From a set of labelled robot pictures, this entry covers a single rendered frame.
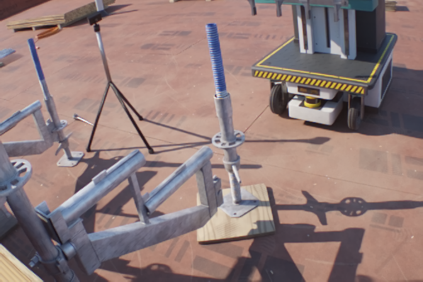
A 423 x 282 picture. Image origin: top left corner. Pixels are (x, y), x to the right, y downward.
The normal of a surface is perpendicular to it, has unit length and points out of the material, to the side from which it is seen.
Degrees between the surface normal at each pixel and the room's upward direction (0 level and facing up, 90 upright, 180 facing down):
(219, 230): 0
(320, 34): 90
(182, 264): 0
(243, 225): 0
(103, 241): 90
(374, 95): 90
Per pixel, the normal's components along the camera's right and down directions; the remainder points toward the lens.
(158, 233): 0.84, 0.15
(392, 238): -0.15, -0.87
